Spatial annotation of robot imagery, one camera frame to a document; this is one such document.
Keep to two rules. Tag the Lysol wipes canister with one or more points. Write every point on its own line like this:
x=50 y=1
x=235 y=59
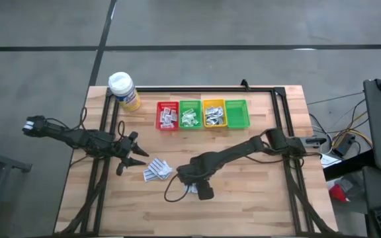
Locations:
x=121 y=84

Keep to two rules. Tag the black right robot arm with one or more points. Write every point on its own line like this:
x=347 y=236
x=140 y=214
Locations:
x=260 y=147

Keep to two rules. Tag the black beam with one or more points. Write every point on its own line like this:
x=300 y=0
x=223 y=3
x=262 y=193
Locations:
x=346 y=168

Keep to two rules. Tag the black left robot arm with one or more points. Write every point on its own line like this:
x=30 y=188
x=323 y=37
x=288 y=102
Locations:
x=71 y=135

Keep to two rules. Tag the white paper sheet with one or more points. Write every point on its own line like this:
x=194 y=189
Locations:
x=329 y=161

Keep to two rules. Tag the green plastic basket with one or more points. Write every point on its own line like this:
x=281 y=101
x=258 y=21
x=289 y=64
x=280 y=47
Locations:
x=190 y=104
x=237 y=114

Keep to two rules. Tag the pile of red-striped packets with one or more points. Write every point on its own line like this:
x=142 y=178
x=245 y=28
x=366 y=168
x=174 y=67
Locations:
x=155 y=164

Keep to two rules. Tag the yellow plastic basket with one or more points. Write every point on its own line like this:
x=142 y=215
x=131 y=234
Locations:
x=215 y=102

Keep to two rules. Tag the red bag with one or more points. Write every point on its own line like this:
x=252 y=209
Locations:
x=337 y=193

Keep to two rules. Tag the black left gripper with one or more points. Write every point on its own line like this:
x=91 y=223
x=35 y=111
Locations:
x=126 y=148

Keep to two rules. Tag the black clamp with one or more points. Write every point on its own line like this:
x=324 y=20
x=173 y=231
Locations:
x=244 y=85

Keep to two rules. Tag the black power box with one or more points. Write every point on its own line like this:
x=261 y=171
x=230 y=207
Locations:
x=342 y=147

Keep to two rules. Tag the red plastic basket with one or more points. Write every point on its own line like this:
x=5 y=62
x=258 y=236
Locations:
x=157 y=115

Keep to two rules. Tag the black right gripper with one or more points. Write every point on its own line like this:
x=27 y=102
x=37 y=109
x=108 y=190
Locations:
x=195 y=173

